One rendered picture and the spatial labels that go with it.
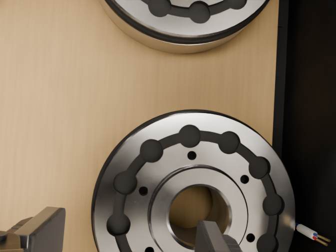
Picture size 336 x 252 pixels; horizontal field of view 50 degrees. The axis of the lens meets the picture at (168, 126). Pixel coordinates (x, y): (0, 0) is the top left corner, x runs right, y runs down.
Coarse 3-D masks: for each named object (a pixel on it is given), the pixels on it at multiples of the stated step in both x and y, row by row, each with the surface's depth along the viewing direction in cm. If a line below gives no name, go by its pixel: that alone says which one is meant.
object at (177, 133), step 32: (160, 128) 17; (192, 128) 18; (224, 128) 18; (128, 160) 17; (160, 160) 17; (192, 160) 18; (224, 160) 18; (256, 160) 18; (96, 192) 17; (128, 192) 18; (256, 192) 18; (288, 192) 18; (96, 224) 17; (128, 224) 18; (256, 224) 18; (288, 224) 18
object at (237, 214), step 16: (176, 176) 17; (192, 176) 17; (208, 176) 17; (224, 176) 17; (160, 192) 17; (176, 192) 17; (224, 192) 17; (240, 192) 17; (160, 208) 17; (240, 208) 17; (160, 224) 17; (224, 224) 18; (240, 224) 17; (160, 240) 17; (176, 240) 17; (240, 240) 17
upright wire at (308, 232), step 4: (296, 224) 19; (300, 224) 18; (296, 228) 18; (300, 228) 18; (304, 228) 18; (308, 228) 18; (300, 232) 18; (304, 232) 18; (308, 232) 17; (312, 232) 17; (316, 232) 17; (308, 236) 17; (312, 236) 17; (316, 236) 17; (320, 236) 16; (316, 240) 17; (320, 240) 16; (328, 240) 16; (324, 244) 16
